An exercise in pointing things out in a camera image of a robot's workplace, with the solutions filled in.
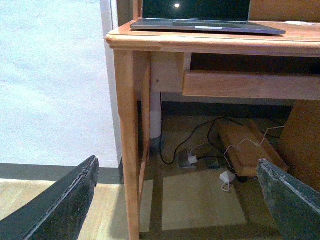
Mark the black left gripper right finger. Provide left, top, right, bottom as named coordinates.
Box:
left=256, top=158, right=320, bottom=240

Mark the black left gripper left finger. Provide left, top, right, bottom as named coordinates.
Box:
left=0, top=155, right=99, bottom=240

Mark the wooden pull-out keyboard tray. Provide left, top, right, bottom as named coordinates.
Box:
left=182, top=52, right=320, bottom=102

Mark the white power adapter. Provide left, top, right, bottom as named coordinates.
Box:
left=219, top=170, right=236, bottom=193

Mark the wooden footrest board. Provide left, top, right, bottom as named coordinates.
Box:
left=216, top=120, right=289, bottom=177

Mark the wooden desk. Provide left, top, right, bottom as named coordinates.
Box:
left=106, top=0, right=320, bottom=240

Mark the white round desk grommet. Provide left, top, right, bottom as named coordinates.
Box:
left=285, top=21, right=314, bottom=26

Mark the grey open laptop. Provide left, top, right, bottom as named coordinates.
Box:
left=130, top=0, right=286, bottom=35

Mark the white charger cable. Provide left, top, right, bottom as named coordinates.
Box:
left=223, top=125, right=286, bottom=176

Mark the black cable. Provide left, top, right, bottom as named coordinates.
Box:
left=158, top=92, right=251, bottom=165

